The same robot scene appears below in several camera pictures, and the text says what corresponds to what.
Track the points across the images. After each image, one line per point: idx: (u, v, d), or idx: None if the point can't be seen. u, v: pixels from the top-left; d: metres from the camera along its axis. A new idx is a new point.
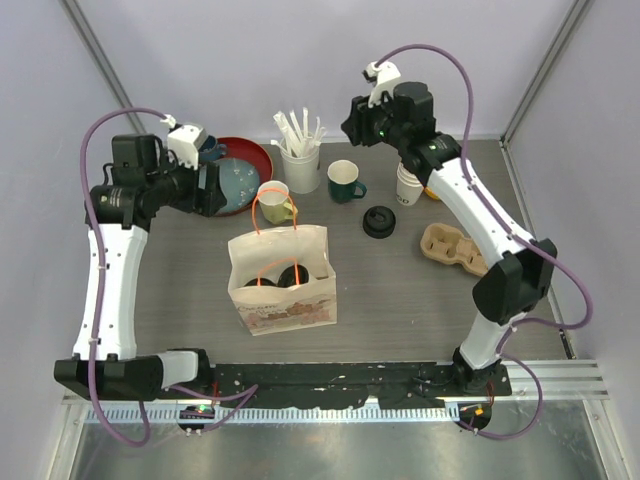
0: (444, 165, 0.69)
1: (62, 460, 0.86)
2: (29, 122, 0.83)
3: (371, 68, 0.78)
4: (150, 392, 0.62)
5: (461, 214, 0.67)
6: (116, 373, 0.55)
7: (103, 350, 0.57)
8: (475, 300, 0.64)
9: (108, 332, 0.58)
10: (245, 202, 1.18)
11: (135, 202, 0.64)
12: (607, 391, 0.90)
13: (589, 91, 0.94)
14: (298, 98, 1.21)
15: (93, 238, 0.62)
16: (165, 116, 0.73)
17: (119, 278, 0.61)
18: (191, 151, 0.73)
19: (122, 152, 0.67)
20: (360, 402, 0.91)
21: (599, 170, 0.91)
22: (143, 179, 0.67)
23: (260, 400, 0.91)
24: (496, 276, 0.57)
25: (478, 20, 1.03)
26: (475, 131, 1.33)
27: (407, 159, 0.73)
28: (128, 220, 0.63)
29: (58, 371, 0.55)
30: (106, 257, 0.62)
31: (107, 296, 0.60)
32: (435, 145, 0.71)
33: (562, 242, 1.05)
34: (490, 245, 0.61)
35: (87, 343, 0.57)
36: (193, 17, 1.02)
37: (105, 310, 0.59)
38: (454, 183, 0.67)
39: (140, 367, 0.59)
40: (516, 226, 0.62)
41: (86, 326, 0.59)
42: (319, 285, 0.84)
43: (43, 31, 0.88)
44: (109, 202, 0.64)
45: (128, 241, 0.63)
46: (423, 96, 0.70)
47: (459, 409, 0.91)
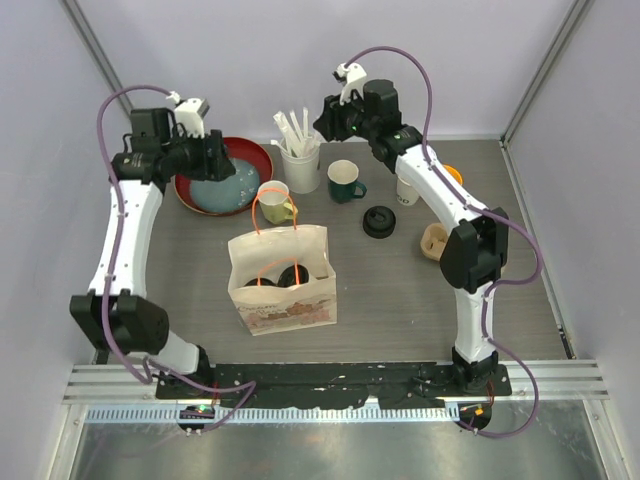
0: (407, 151, 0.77)
1: (62, 460, 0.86)
2: (30, 122, 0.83)
3: (341, 69, 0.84)
4: (158, 339, 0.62)
5: (425, 193, 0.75)
6: (126, 306, 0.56)
7: (117, 285, 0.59)
8: (443, 271, 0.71)
9: (123, 270, 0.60)
10: (245, 203, 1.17)
11: (153, 166, 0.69)
12: (607, 391, 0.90)
13: (588, 91, 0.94)
14: (298, 98, 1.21)
15: (114, 192, 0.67)
16: (170, 93, 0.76)
17: (136, 225, 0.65)
18: (196, 121, 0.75)
19: (139, 122, 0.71)
20: (360, 402, 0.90)
21: (599, 169, 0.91)
22: (159, 147, 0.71)
23: (260, 400, 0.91)
24: (456, 245, 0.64)
25: (477, 20, 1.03)
26: (475, 131, 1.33)
27: (376, 149, 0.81)
28: (147, 178, 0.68)
29: (73, 306, 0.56)
30: (125, 207, 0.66)
31: (124, 240, 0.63)
32: (399, 136, 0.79)
33: (562, 243, 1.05)
34: (450, 217, 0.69)
35: (103, 278, 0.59)
36: (193, 16, 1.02)
37: (122, 251, 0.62)
38: (416, 166, 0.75)
39: (149, 308, 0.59)
40: (472, 199, 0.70)
41: (102, 266, 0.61)
42: (319, 285, 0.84)
43: (42, 31, 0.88)
44: (130, 165, 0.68)
45: (146, 194, 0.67)
46: (388, 91, 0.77)
47: (459, 409, 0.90)
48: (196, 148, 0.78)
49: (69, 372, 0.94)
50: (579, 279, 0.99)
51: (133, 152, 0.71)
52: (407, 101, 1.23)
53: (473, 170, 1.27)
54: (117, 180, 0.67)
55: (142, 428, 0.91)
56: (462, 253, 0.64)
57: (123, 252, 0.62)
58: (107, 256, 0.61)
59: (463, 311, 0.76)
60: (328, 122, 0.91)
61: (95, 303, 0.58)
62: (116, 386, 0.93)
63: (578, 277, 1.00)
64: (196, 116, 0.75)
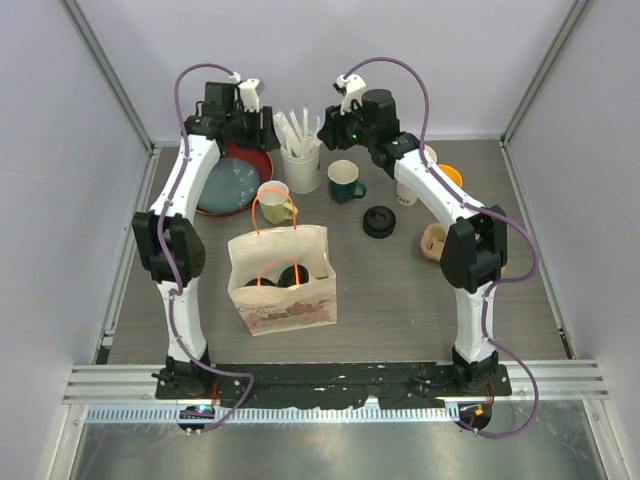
0: (405, 156, 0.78)
1: (62, 460, 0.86)
2: (30, 121, 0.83)
3: (340, 80, 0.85)
4: (197, 267, 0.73)
5: (424, 197, 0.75)
6: (179, 226, 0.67)
7: (174, 210, 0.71)
8: (444, 271, 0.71)
9: (179, 201, 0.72)
10: (245, 202, 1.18)
11: (218, 129, 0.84)
12: (607, 391, 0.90)
13: (588, 90, 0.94)
14: (298, 98, 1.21)
15: (182, 142, 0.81)
16: (233, 74, 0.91)
17: (196, 168, 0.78)
18: (254, 98, 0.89)
19: (211, 93, 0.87)
20: (360, 402, 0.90)
21: (599, 168, 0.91)
22: (223, 115, 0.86)
23: (260, 401, 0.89)
24: (455, 243, 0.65)
25: (478, 20, 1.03)
26: (475, 131, 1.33)
27: (375, 155, 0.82)
28: (211, 134, 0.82)
29: (136, 220, 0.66)
30: (190, 154, 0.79)
31: (183, 179, 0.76)
32: (397, 141, 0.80)
33: (563, 242, 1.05)
34: (448, 217, 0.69)
35: (162, 202, 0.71)
36: (193, 16, 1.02)
37: (181, 185, 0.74)
38: (414, 169, 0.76)
39: (194, 236, 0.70)
40: (470, 198, 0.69)
41: (163, 194, 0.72)
42: (319, 285, 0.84)
43: (42, 30, 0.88)
44: (200, 125, 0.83)
45: (208, 146, 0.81)
46: (387, 100, 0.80)
47: (459, 409, 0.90)
48: (251, 121, 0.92)
49: (69, 372, 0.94)
50: (580, 278, 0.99)
51: (203, 114, 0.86)
52: (407, 101, 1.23)
53: (473, 171, 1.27)
54: (187, 134, 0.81)
55: (142, 429, 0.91)
56: (461, 251, 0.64)
57: (181, 188, 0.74)
58: (168, 187, 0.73)
59: (464, 311, 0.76)
60: (330, 131, 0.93)
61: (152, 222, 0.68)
62: (116, 386, 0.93)
63: (579, 277, 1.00)
64: (254, 92, 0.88)
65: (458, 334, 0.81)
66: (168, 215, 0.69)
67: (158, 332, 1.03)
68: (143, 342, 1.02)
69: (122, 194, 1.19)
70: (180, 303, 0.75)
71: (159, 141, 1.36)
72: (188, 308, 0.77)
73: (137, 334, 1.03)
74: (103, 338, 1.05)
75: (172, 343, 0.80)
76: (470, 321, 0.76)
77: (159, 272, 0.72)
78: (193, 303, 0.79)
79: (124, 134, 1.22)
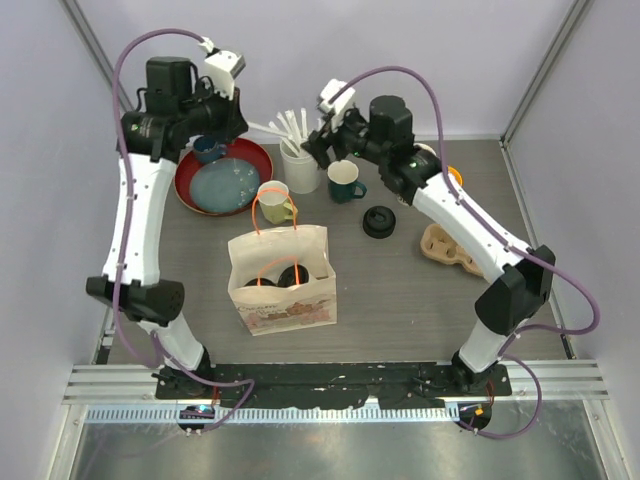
0: (428, 183, 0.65)
1: (62, 460, 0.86)
2: (29, 121, 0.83)
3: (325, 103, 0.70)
4: (175, 312, 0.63)
5: (454, 231, 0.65)
6: (139, 297, 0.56)
7: (128, 274, 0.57)
8: (478, 313, 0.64)
9: (134, 259, 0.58)
10: (245, 202, 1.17)
11: (164, 133, 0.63)
12: (607, 391, 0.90)
13: (589, 90, 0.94)
14: (298, 98, 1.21)
15: (123, 167, 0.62)
16: (203, 40, 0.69)
17: (146, 208, 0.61)
18: (226, 79, 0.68)
19: (155, 77, 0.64)
20: (360, 402, 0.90)
21: (598, 169, 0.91)
22: (175, 108, 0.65)
23: (260, 400, 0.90)
24: (500, 292, 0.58)
25: (478, 21, 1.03)
26: (474, 131, 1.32)
27: (387, 179, 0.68)
28: (156, 153, 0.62)
29: (90, 287, 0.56)
30: (134, 188, 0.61)
31: (133, 224, 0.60)
32: (415, 163, 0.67)
33: (563, 243, 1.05)
34: (489, 261, 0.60)
35: (114, 266, 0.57)
36: (193, 16, 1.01)
37: (132, 238, 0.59)
38: (442, 200, 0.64)
39: (163, 293, 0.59)
40: (510, 237, 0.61)
41: (113, 251, 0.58)
42: (318, 285, 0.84)
43: (42, 31, 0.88)
44: (139, 131, 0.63)
45: (156, 174, 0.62)
46: (402, 113, 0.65)
47: (459, 409, 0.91)
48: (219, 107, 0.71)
49: (69, 372, 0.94)
50: (579, 278, 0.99)
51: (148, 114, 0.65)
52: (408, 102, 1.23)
53: (473, 170, 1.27)
54: (126, 153, 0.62)
55: (142, 429, 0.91)
56: (508, 301, 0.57)
57: (133, 240, 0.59)
58: (117, 241, 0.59)
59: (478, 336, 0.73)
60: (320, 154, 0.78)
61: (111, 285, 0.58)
62: (115, 386, 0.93)
63: (579, 277, 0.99)
64: (229, 76, 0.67)
65: (466, 346, 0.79)
66: (123, 281, 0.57)
67: None
68: (143, 341, 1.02)
69: None
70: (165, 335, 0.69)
71: None
72: (176, 337, 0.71)
73: (137, 334, 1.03)
74: (104, 338, 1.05)
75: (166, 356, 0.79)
76: (489, 345, 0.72)
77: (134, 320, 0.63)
78: (182, 325, 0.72)
79: None
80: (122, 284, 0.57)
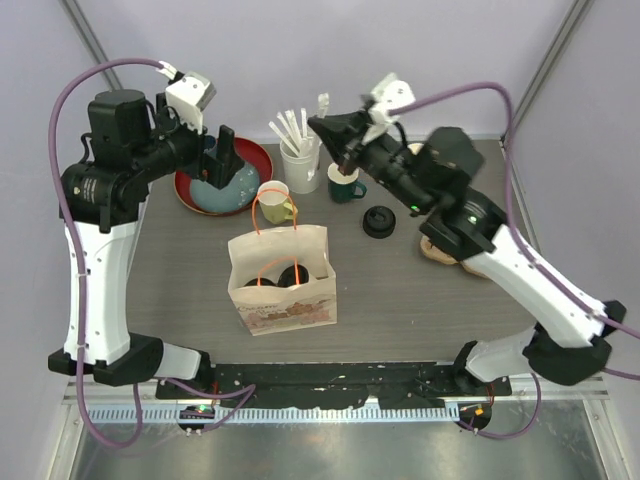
0: (494, 241, 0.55)
1: (62, 460, 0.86)
2: (29, 121, 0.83)
3: (382, 113, 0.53)
4: (148, 370, 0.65)
5: (518, 291, 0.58)
6: (105, 375, 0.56)
7: (92, 355, 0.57)
8: (547, 367, 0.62)
9: (95, 339, 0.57)
10: (245, 203, 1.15)
11: (113, 193, 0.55)
12: (606, 391, 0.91)
13: (588, 91, 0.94)
14: (298, 97, 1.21)
15: (70, 239, 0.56)
16: (163, 65, 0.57)
17: (101, 284, 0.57)
18: (194, 113, 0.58)
19: (101, 126, 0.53)
20: (360, 402, 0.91)
21: (599, 169, 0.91)
22: (128, 158, 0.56)
23: (261, 401, 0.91)
24: (586, 364, 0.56)
25: (477, 21, 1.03)
26: (475, 131, 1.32)
27: (438, 237, 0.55)
28: (105, 224, 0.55)
29: (51, 366, 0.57)
30: (86, 261, 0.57)
31: (90, 302, 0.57)
32: (474, 216, 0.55)
33: (564, 243, 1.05)
34: (572, 331, 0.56)
35: (76, 347, 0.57)
36: (193, 16, 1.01)
37: (90, 317, 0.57)
38: (514, 264, 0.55)
39: (133, 363, 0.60)
40: (586, 297, 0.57)
41: (73, 329, 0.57)
42: (318, 285, 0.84)
43: (40, 31, 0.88)
44: (82, 194, 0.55)
45: (107, 245, 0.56)
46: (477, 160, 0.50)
47: (459, 409, 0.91)
48: (189, 144, 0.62)
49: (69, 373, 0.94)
50: (580, 278, 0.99)
51: (92, 172, 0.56)
52: None
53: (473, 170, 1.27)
54: (72, 223, 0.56)
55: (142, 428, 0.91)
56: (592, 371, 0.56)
57: (91, 317, 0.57)
58: (75, 320, 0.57)
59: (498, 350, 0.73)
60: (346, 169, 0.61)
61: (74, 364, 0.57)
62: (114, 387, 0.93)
63: (578, 277, 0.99)
64: (196, 110, 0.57)
65: (476, 356, 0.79)
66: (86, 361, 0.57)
67: None
68: None
69: None
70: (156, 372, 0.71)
71: None
72: (167, 354, 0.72)
73: None
74: None
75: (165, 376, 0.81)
76: (512, 366, 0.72)
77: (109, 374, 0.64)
78: (172, 350, 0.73)
79: None
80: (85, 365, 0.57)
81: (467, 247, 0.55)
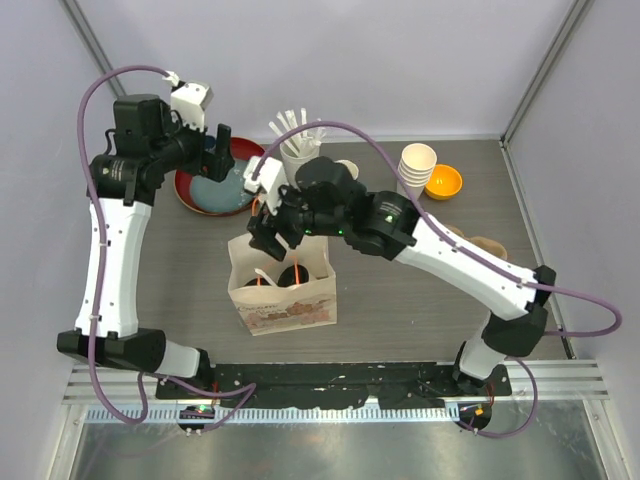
0: (415, 235, 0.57)
1: (62, 460, 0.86)
2: (30, 122, 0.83)
3: (248, 183, 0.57)
4: (153, 362, 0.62)
5: (455, 277, 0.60)
6: (114, 350, 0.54)
7: (103, 327, 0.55)
8: (496, 342, 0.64)
9: (108, 311, 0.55)
10: (245, 203, 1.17)
11: (138, 175, 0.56)
12: (607, 391, 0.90)
13: (587, 91, 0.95)
14: (297, 97, 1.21)
15: (94, 212, 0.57)
16: (167, 73, 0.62)
17: (120, 256, 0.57)
18: (197, 113, 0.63)
19: (125, 118, 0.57)
20: (360, 402, 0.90)
21: (599, 168, 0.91)
22: (147, 149, 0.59)
23: (260, 400, 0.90)
24: (526, 331, 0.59)
25: (476, 21, 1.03)
26: (475, 131, 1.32)
27: (363, 245, 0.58)
28: (129, 197, 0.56)
29: (60, 344, 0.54)
30: (107, 234, 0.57)
31: (107, 274, 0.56)
32: (389, 215, 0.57)
33: (564, 242, 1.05)
34: (506, 302, 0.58)
35: (88, 318, 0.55)
36: (193, 16, 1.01)
37: (106, 288, 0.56)
38: (438, 252, 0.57)
39: (140, 344, 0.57)
40: (514, 268, 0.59)
41: (87, 301, 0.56)
42: (318, 285, 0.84)
43: (41, 32, 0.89)
44: (111, 176, 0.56)
45: (130, 219, 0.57)
46: (333, 170, 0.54)
47: (459, 409, 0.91)
48: (194, 142, 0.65)
49: (69, 372, 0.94)
50: (579, 277, 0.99)
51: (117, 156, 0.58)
52: (407, 102, 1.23)
53: (473, 170, 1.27)
54: (97, 199, 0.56)
55: (142, 428, 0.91)
56: (535, 336, 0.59)
57: (108, 287, 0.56)
58: (91, 291, 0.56)
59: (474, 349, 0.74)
60: (268, 245, 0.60)
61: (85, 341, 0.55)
62: (115, 386, 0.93)
63: (578, 277, 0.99)
64: (200, 109, 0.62)
65: (465, 359, 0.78)
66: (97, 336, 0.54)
67: None
68: None
69: None
70: None
71: None
72: (167, 363, 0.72)
73: None
74: None
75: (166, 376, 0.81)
76: (490, 356, 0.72)
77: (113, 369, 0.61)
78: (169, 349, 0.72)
79: None
80: (96, 339, 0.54)
81: (391, 245, 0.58)
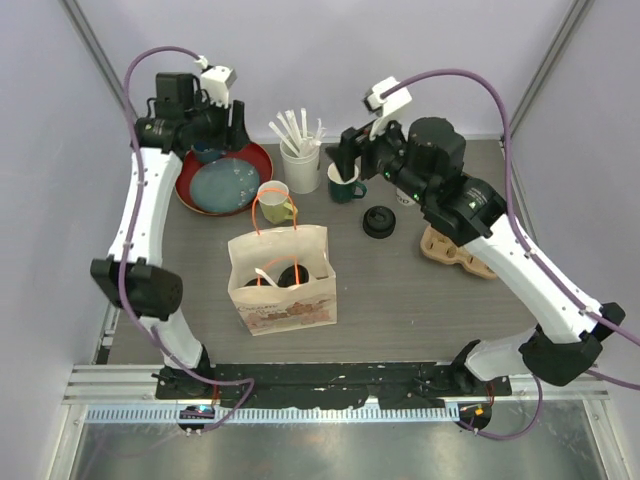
0: (492, 228, 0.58)
1: (62, 460, 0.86)
2: (30, 122, 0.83)
3: (374, 99, 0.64)
4: (173, 304, 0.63)
5: (517, 284, 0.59)
6: (142, 273, 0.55)
7: (134, 254, 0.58)
8: (533, 360, 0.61)
9: (140, 240, 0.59)
10: (245, 203, 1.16)
11: (174, 133, 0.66)
12: (606, 391, 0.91)
13: (588, 91, 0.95)
14: (298, 97, 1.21)
15: (134, 159, 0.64)
16: (199, 57, 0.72)
17: (155, 195, 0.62)
18: (222, 90, 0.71)
19: (165, 87, 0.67)
20: (360, 402, 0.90)
21: (599, 168, 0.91)
22: (181, 114, 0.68)
23: (260, 400, 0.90)
24: (572, 359, 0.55)
25: (476, 21, 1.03)
26: (474, 131, 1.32)
27: (438, 221, 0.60)
28: (167, 147, 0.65)
29: (93, 269, 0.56)
30: (144, 176, 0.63)
31: (142, 209, 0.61)
32: (474, 202, 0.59)
33: (564, 242, 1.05)
34: (561, 324, 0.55)
35: (121, 246, 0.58)
36: (193, 16, 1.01)
37: (140, 221, 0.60)
38: (509, 251, 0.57)
39: (164, 276, 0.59)
40: (582, 294, 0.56)
41: (121, 233, 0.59)
42: (319, 285, 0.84)
43: (41, 31, 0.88)
44: (151, 131, 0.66)
45: (166, 164, 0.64)
46: (453, 139, 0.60)
47: (459, 409, 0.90)
48: (218, 116, 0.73)
49: (69, 372, 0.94)
50: (579, 278, 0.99)
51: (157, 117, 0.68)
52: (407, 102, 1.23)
53: (472, 171, 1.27)
54: (138, 148, 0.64)
55: (142, 428, 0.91)
56: (581, 367, 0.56)
57: (141, 220, 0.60)
58: (125, 223, 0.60)
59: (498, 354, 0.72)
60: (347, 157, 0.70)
61: (115, 268, 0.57)
62: (115, 386, 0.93)
63: (577, 277, 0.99)
64: (224, 86, 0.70)
65: (477, 353, 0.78)
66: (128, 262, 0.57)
67: None
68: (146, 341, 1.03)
69: (121, 194, 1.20)
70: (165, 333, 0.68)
71: None
72: (175, 333, 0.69)
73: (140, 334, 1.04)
74: (104, 338, 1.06)
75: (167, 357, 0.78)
76: (509, 365, 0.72)
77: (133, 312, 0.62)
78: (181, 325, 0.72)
79: (124, 133, 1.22)
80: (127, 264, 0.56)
81: (465, 232, 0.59)
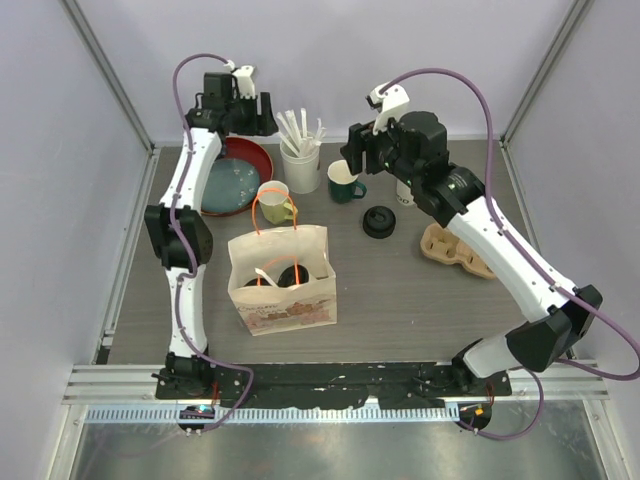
0: (469, 207, 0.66)
1: (62, 460, 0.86)
2: (30, 122, 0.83)
3: (375, 94, 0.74)
4: (203, 255, 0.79)
5: (496, 264, 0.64)
6: (189, 216, 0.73)
7: (182, 202, 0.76)
8: (512, 345, 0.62)
9: (187, 193, 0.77)
10: (245, 202, 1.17)
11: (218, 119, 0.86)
12: (607, 391, 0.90)
13: (588, 91, 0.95)
14: (298, 97, 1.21)
15: (185, 135, 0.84)
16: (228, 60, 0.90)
17: (199, 162, 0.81)
18: (249, 84, 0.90)
19: (211, 84, 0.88)
20: (360, 402, 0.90)
21: (599, 168, 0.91)
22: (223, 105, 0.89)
23: (260, 400, 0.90)
24: (541, 335, 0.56)
25: (477, 21, 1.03)
26: (475, 131, 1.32)
27: (423, 200, 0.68)
28: (211, 128, 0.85)
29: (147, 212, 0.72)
30: (193, 148, 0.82)
31: (191, 171, 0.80)
32: (454, 184, 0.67)
33: (563, 243, 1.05)
34: (533, 299, 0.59)
35: (172, 195, 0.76)
36: (193, 16, 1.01)
37: (187, 179, 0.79)
38: (483, 228, 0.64)
39: (201, 226, 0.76)
40: (556, 274, 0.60)
41: (171, 188, 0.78)
42: (318, 285, 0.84)
43: (40, 31, 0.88)
44: (201, 117, 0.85)
45: (210, 140, 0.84)
46: (435, 128, 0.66)
47: (459, 409, 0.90)
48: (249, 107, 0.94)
49: (69, 372, 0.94)
50: (579, 278, 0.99)
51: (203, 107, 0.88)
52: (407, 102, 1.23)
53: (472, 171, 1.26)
54: (189, 128, 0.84)
55: (142, 428, 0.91)
56: (551, 345, 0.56)
57: (189, 179, 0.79)
58: (176, 180, 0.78)
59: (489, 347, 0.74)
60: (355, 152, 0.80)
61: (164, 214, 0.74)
62: (114, 386, 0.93)
63: (577, 277, 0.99)
64: (250, 81, 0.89)
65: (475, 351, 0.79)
66: (177, 208, 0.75)
67: (159, 332, 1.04)
68: (145, 341, 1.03)
69: (122, 193, 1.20)
70: (186, 291, 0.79)
71: (159, 141, 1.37)
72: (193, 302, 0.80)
73: (140, 334, 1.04)
74: (104, 338, 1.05)
75: (175, 337, 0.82)
76: (502, 360, 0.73)
77: (169, 260, 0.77)
78: (199, 299, 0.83)
79: (124, 133, 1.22)
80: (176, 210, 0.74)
81: (445, 211, 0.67)
